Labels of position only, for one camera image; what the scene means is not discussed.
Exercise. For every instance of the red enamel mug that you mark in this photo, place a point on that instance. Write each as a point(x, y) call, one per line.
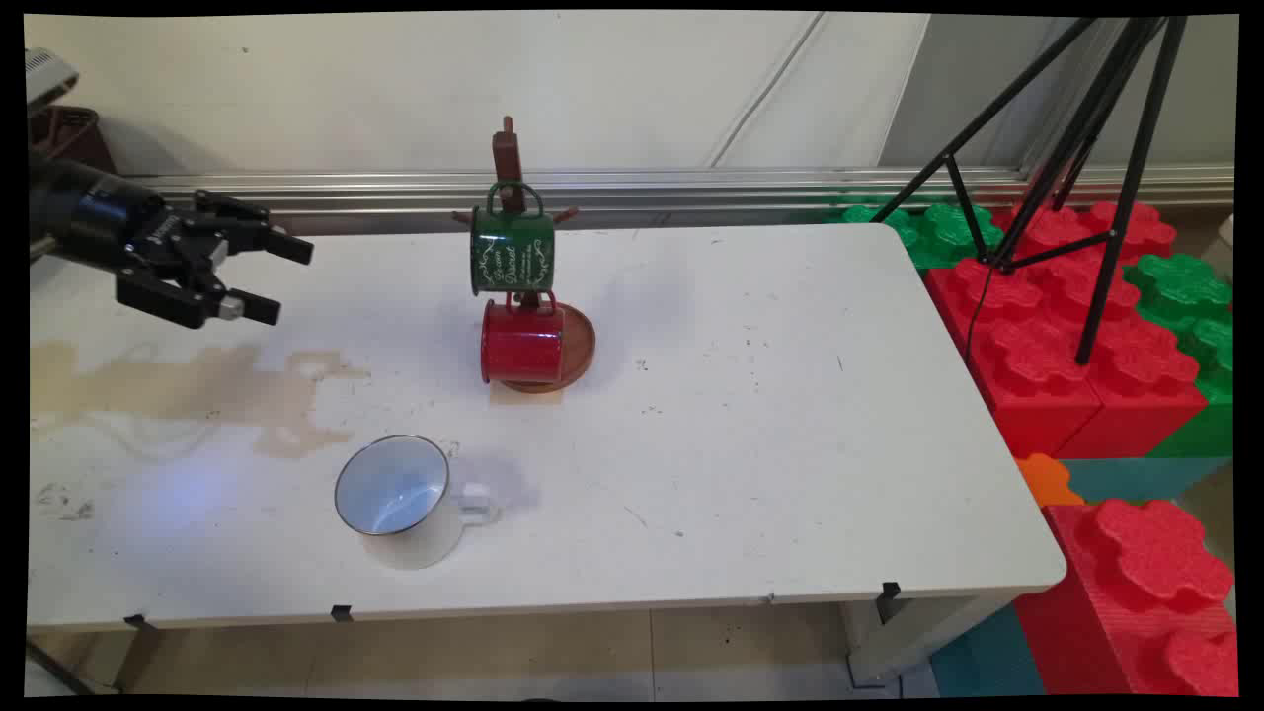
point(521, 346)

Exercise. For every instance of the white enamel mug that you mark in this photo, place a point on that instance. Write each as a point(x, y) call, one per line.
point(415, 513)

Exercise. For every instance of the orange foam piece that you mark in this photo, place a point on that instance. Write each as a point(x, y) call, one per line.
point(1047, 479)

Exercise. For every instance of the tall green foam block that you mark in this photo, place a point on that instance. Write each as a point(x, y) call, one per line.
point(1190, 296)

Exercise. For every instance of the black tripod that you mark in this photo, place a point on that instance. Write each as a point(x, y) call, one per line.
point(1111, 148)

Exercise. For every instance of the dark brown woven basket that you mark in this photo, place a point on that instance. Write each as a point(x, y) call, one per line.
point(71, 138)

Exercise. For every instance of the green enamel mug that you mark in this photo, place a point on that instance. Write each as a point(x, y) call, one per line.
point(512, 252)

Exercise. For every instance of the large red foam block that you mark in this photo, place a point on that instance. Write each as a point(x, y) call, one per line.
point(1066, 336)

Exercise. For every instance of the flat green foam block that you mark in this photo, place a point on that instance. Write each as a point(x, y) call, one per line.
point(938, 229)

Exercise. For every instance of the aluminium rail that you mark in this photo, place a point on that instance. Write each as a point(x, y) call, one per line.
point(691, 190)

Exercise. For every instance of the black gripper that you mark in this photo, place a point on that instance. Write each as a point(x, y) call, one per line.
point(109, 217)

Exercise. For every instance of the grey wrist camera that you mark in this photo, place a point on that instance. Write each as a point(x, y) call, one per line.
point(47, 77)

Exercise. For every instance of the brown wooden mug tree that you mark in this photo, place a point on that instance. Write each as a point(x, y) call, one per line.
point(509, 148)

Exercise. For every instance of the white table leg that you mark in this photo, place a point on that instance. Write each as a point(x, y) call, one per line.
point(908, 637)

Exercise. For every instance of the teal foam block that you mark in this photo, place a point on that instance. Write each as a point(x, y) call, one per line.
point(987, 657)
point(1136, 476)

